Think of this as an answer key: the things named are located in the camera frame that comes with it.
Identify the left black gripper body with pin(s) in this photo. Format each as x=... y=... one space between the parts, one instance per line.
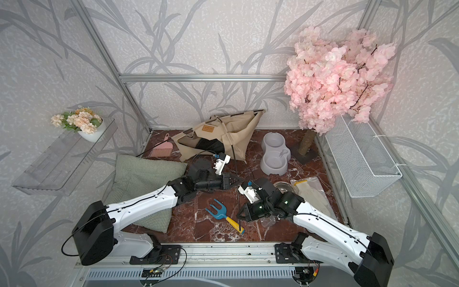
x=212 y=181

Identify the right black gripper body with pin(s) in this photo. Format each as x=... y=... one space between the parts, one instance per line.
x=257 y=210

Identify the beige pet tent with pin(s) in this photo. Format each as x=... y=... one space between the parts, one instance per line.
x=228 y=134

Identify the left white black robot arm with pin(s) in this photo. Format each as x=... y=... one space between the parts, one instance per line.
x=100 y=231

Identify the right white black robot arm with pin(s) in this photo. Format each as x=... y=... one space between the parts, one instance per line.
x=367 y=259

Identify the clear plastic bottle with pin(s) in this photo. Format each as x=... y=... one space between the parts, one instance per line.
x=268 y=222

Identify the steel bowl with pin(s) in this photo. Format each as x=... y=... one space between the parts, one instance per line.
x=284 y=187

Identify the blue yellow garden fork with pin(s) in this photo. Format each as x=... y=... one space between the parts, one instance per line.
x=221 y=214

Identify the pink small brush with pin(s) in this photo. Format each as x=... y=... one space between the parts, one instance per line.
x=163 y=149

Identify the bagged white gloves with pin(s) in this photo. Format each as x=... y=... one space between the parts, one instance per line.
x=311 y=190

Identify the grey double pet bowl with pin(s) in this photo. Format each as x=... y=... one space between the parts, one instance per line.
x=276 y=154

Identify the green checked cushion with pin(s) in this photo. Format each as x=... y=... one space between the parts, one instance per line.
x=136 y=177

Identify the small potted flowers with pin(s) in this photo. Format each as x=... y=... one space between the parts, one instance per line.
x=84 y=121

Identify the pink blossom tree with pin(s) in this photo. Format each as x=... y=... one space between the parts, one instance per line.
x=326 y=80

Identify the clear acrylic shelf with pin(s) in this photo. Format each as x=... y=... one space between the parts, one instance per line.
x=61 y=167

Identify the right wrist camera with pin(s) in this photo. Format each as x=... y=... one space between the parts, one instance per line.
x=249 y=192

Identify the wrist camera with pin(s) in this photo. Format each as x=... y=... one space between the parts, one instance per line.
x=249 y=192
x=221 y=160

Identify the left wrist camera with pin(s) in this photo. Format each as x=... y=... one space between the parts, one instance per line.
x=221 y=160

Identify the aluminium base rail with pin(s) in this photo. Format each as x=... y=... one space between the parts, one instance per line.
x=244 y=254

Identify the white wire basket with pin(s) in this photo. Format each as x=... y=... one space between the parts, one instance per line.
x=363 y=161

